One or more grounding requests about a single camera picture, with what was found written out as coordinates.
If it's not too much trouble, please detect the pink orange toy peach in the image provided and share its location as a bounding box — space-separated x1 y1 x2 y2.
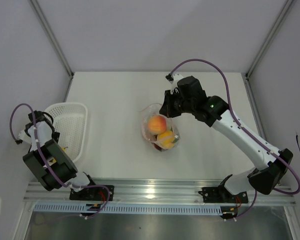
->
147 115 167 135

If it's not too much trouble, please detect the white slotted cable duct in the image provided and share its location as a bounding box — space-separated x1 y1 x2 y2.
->
33 202 223 216

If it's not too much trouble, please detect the white perforated plastic basket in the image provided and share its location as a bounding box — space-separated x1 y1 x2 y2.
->
45 102 88 163

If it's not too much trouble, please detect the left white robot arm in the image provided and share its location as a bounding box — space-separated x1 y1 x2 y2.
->
22 111 99 200

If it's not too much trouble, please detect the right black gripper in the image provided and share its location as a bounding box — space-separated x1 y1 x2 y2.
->
159 88 195 119

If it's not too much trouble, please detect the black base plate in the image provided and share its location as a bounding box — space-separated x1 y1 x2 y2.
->
69 185 115 202
198 186 249 204

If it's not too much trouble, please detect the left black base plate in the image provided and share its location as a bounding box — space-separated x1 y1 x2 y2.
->
69 185 115 202

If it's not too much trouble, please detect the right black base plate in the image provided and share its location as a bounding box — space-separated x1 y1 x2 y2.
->
198 186 249 204

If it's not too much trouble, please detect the aluminium frame post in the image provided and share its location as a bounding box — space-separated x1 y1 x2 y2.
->
28 0 74 79
245 0 297 81

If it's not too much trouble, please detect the aluminium mounting rail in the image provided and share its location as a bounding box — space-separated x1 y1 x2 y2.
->
23 178 297 207

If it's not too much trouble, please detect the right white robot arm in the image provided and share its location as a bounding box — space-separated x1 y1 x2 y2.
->
159 74 293 202

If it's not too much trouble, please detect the right aluminium frame post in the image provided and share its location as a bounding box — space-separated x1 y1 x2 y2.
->
245 0 297 81

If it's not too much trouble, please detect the left aluminium frame post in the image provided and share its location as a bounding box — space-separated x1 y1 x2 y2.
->
28 0 74 79

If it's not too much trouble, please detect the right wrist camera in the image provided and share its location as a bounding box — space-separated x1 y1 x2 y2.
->
165 73 184 94

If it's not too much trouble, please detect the clear zip top bag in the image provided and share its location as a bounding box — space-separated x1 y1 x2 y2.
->
139 103 181 152

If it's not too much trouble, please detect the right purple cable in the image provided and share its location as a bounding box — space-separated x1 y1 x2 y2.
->
169 58 300 194

